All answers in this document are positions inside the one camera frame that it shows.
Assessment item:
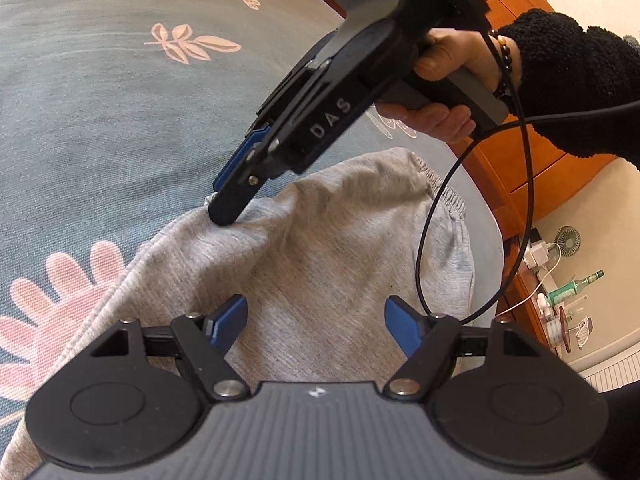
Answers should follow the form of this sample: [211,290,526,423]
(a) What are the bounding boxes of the grey sweatpants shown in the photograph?
[0,147,476,480]

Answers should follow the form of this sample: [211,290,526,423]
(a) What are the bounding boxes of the person's right forearm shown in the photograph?
[497,8,640,168]

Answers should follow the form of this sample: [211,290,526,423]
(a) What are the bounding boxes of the blue floral bed sheet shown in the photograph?
[0,0,506,411]

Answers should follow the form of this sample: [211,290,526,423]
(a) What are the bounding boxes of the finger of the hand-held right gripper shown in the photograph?
[207,57,333,226]
[215,30,341,192]

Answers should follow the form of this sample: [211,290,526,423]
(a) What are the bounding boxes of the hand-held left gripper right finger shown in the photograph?
[384,295,543,401]

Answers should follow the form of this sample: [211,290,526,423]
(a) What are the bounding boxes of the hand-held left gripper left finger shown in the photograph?
[90,295,251,402]

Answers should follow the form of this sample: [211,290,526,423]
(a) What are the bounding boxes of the wooden bed headboard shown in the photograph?
[450,0,621,241]

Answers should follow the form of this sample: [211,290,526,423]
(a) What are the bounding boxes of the white fan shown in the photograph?
[554,225,582,256]

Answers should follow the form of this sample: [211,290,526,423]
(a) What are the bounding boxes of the green glass bottle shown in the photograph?
[549,270,606,307]

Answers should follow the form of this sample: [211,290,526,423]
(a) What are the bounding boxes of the black cable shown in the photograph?
[415,30,640,323]

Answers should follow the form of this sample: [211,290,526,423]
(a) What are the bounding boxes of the white radiator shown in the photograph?
[580,352,640,392]

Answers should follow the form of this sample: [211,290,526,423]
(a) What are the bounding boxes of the dark beaded bracelet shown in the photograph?
[487,30,517,103]

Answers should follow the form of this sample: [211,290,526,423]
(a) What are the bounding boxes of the white charging cable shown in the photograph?
[497,244,562,318]

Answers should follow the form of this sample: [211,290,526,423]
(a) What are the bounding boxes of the person's right hand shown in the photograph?
[375,27,506,143]

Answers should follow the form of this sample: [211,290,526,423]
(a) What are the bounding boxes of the wooden nightstand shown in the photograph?
[497,237,573,361]

